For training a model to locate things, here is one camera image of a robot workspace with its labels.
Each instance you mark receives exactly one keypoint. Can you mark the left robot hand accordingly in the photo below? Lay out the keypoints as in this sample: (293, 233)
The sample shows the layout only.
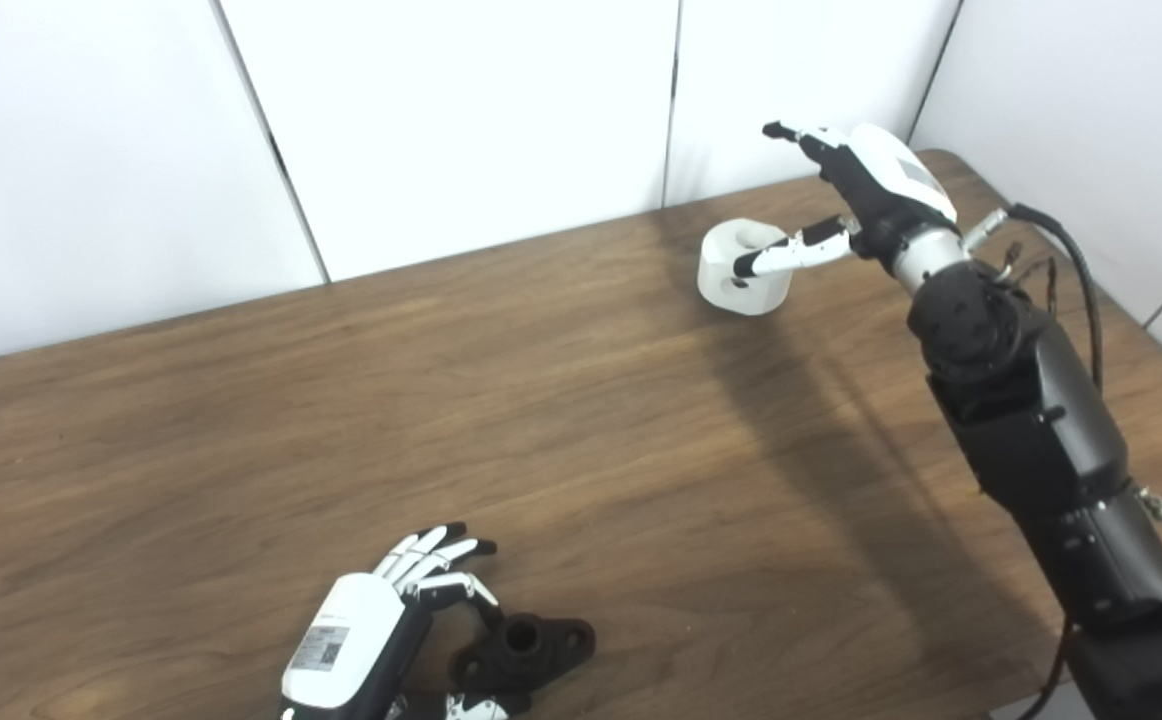
(351, 640)

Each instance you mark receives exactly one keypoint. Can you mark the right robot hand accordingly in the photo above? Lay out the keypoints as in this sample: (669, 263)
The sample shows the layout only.
(886, 190)

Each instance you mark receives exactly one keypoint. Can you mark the black flanged holder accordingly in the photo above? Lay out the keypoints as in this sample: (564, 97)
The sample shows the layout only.
(531, 650)

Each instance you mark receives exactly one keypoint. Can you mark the round white piece with holes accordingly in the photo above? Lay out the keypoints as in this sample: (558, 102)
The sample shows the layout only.
(721, 290)

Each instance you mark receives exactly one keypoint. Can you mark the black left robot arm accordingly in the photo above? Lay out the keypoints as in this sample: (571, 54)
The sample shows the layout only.
(1041, 420)

